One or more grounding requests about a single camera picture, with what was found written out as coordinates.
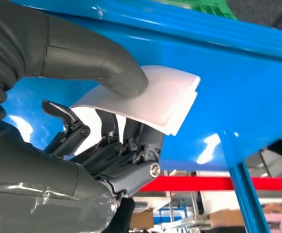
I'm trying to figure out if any blue metal shelf rack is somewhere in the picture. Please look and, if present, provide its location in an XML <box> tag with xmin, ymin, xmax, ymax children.
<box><xmin>1</xmin><ymin>0</ymin><xmax>282</xmax><ymax>233</ymax></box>

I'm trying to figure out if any person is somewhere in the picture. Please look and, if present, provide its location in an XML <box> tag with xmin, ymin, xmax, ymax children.
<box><xmin>103</xmin><ymin>197</ymin><xmax>136</xmax><ymax>233</ymax></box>

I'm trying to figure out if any brown cardboard box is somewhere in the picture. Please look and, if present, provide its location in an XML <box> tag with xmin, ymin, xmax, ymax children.
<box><xmin>130</xmin><ymin>209</ymin><xmax>155</xmax><ymax>231</ymax></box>
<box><xmin>209</xmin><ymin>208</ymin><xmax>245</xmax><ymax>230</ymax></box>

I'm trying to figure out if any red barrier belt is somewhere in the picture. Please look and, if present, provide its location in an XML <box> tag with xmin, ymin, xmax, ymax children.
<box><xmin>140</xmin><ymin>175</ymin><xmax>282</xmax><ymax>193</ymax></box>

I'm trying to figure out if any green folding plastic crate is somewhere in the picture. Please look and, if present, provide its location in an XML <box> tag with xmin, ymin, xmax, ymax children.
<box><xmin>155</xmin><ymin>0</ymin><xmax>237</xmax><ymax>20</ymax></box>

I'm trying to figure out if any pink box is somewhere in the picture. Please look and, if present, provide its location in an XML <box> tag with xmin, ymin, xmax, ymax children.
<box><xmin>265</xmin><ymin>212</ymin><xmax>282</xmax><ymax>233</ymax></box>

